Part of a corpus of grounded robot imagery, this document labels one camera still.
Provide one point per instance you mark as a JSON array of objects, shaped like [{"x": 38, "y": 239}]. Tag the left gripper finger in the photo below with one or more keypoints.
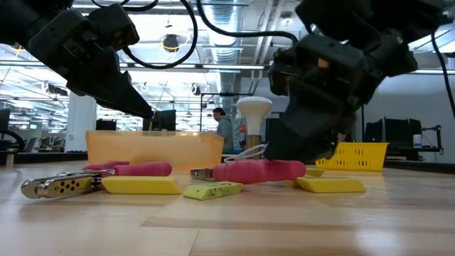
[{"x": 117, "y": 96}]

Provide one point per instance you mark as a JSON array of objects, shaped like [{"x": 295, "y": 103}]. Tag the black curved chair back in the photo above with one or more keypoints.
[{"x": 16, "y": 137}]

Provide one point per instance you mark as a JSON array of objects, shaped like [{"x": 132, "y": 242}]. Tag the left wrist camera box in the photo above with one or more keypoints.
[{"x": 113, "y": 25}]

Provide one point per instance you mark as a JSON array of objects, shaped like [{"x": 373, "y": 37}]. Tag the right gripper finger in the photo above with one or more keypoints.
[
  {"x": 332, "y": 138},
  {"x": 291, "y": 142}
]

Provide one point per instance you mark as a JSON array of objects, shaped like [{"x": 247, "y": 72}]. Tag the yellow perforated plastic basket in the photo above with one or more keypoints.
[{"x": 362, "y": 156}]

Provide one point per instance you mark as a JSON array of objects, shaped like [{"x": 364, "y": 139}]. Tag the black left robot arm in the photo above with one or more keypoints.
[{"x": 17, "y": 17}]

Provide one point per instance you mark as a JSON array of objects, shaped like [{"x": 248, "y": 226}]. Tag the black metal frame stand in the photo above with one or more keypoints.
[
  {"x": 227, "y": 94},
  {"x": 362, "y": 124}
]

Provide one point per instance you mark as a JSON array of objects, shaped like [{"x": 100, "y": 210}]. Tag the white bottle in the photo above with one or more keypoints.
[{"x": 417, "y": 141}]

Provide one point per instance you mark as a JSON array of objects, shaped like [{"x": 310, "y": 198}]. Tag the white square pillar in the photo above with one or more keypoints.
[{"x": 81, "y": 124}]

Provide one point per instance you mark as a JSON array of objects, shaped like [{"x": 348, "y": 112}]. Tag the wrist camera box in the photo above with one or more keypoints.
[
  {"x": 320, "y": 81},
  {"x": 113, "y": 25}
]

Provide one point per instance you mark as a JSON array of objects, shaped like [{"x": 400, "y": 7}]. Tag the orange translucent plastic bin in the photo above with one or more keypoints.
[{"x": 149, "y": 149}]

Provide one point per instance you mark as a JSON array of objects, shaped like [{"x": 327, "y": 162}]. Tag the large black monitor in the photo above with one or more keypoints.
[{"x": 165, "y": 122}]

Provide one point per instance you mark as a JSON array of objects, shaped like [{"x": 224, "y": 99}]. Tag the silver ribbed ventilation duct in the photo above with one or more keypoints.
[{"x": 222, "y": 53}]

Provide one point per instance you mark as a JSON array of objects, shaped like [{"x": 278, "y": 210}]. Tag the person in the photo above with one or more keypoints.
[{"x": 224, "y": 129}]

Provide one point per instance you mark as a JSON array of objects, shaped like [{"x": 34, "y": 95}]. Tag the black desk equipment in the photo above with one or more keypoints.
[{"x": 391, "y": 133}]

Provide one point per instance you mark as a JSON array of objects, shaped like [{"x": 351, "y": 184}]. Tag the lime green printed eraser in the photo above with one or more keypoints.
[{"x": 213, "y": 191}]

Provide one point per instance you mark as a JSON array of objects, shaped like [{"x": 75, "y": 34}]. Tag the small black monitor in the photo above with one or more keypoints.
[{"x": 106, "y": 125}]

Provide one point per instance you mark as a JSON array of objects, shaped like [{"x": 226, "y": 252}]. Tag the black jointed stand arm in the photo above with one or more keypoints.
[{"x": 439, "y": 138}]

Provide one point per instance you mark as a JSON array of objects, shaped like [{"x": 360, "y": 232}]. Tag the white shade brass lamp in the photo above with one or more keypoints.
[{"x": 254, "y": 113}]

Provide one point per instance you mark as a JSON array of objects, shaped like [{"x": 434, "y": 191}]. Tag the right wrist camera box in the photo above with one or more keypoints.
[{"x": 320, "y": 81}]

